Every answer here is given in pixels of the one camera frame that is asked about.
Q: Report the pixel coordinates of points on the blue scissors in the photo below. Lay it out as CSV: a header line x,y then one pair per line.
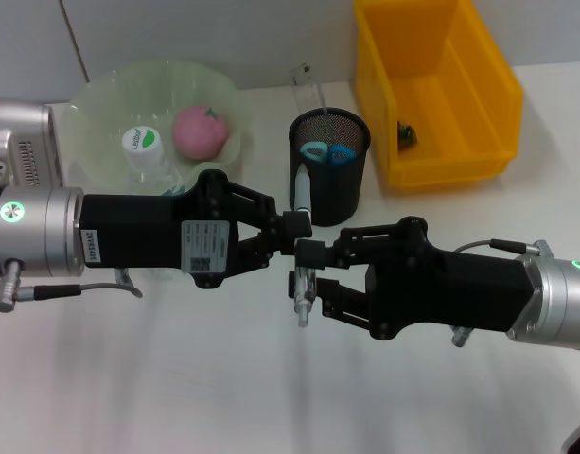
x,y
337,155

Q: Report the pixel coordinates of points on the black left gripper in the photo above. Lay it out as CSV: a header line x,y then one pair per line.
x,y
138,232

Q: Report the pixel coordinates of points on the black mesh pen holder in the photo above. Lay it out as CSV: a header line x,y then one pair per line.
x,y
337,194

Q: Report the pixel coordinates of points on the silver white pen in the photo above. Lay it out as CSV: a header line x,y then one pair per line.
x,y
301,189

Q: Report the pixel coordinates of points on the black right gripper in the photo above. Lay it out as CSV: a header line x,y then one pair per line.
x,y
450,293

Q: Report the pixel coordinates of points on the pink peach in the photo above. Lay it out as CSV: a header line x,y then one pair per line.
x,y
197,134

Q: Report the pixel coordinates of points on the yellow plastic bin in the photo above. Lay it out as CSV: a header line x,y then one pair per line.
x,y
460,94

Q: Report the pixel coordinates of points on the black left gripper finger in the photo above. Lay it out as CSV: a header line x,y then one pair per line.
x,y
296,223

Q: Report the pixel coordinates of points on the clear plastic ruler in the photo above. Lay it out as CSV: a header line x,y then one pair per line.
x,y
306,90

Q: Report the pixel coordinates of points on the green plastic wrapper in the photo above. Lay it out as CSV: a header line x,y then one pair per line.
x,y
407,134

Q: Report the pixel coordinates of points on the clear water bottle green label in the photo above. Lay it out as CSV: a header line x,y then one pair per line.
x,y
143,142

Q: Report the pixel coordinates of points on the translucent green fruit plate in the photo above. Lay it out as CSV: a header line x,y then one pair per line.
x,y
105,99

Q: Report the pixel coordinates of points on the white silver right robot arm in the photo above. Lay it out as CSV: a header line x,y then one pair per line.
x,y
559,302

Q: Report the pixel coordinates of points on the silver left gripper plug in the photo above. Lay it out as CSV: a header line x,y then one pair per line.
x,y
126,279

